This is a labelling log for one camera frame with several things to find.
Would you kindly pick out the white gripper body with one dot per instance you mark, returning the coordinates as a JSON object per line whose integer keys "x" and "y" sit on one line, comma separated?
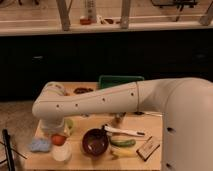
{"x": 52, "y": 126}

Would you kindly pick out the dark brown plate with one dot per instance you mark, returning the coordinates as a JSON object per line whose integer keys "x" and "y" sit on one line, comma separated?
{"x": 82, "y": 90}

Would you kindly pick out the red object on shelf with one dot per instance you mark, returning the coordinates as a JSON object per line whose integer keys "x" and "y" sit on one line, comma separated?
{"x": 84, "y": 21}

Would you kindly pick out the white handled knife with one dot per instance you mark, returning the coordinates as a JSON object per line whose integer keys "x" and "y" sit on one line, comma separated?
{"x": 122, "y": 131}

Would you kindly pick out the black tripod stand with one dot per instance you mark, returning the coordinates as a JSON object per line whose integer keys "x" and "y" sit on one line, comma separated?
{"x": 8, "y": 151}

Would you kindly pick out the green plastic bin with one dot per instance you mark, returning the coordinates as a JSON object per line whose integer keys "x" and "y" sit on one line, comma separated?
{"x": 106, "y": 81}

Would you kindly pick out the green pear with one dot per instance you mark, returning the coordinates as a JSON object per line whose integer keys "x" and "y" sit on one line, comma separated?
{"x": 70, "y": 126}

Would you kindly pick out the dark brown bowl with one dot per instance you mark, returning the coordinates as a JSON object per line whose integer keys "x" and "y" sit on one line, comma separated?
{"x": 95, "y": 142}

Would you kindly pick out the blue sponge cloth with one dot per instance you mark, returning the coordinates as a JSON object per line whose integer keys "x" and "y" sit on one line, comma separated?
{"x": 40, "y": 145}

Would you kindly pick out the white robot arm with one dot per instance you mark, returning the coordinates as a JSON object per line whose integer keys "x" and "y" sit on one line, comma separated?
{"x": 186, "y": 105}

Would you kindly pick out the yellow banana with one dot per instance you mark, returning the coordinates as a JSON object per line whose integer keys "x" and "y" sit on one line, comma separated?
{"x": 119, "y": 152}

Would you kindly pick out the brown chocolate bar box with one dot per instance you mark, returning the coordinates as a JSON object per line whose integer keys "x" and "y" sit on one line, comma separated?
{"x": 148, "y": 148}

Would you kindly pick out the green cucumber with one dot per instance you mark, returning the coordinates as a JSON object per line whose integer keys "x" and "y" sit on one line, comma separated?
{"x": 122, "y": 143}

